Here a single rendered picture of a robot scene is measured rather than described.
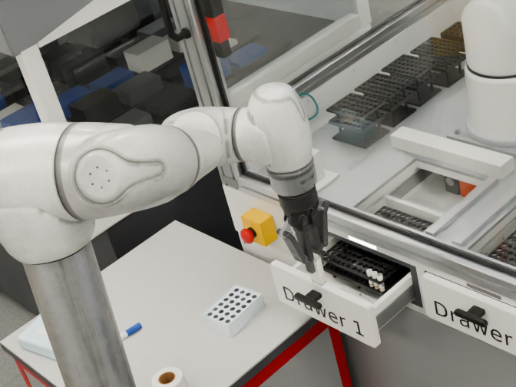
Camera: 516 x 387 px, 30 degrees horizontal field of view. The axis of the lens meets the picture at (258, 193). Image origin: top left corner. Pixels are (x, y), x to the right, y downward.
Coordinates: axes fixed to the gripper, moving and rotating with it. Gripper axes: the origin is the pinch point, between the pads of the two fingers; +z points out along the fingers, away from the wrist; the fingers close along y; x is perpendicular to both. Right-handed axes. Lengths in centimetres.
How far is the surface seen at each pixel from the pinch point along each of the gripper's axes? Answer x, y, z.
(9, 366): 166, -20, 99
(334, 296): -2.0, 1.3, 7.5
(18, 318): 188, -3, 99
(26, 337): 64, -40, 19
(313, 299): 1.7, -1.2, 8.1
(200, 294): 43.0, -3.3, 23.3
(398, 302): -9.7, 11.6, 13.1
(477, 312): -29.1, 13.2, 8.2
